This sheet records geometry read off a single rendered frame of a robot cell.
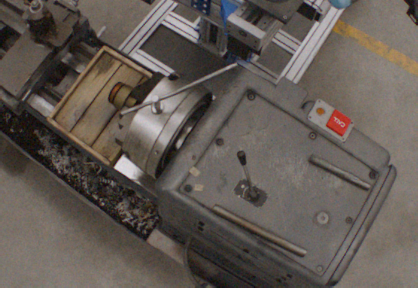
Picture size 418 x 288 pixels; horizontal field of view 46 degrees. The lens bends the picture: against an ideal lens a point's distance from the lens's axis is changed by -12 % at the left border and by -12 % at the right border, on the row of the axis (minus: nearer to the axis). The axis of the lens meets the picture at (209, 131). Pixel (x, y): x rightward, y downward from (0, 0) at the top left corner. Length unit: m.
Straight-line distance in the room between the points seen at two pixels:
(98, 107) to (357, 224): 1.00
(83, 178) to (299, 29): 1.43
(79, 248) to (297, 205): 1.51
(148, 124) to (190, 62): 1.24
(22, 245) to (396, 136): 2.17
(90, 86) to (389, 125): 1.76
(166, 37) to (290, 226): 1.60
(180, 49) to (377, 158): 1.49
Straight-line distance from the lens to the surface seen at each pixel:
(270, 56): 2.81
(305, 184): 1.49
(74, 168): 2.19
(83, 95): 1.97
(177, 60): 2.76
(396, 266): 2.91
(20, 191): 2.87
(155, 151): 1.55
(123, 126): 1.66
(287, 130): 1.52
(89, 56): 2.08
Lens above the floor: 2.66
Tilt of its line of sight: 70 degrees down
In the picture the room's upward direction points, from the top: 8 degrees clockwise
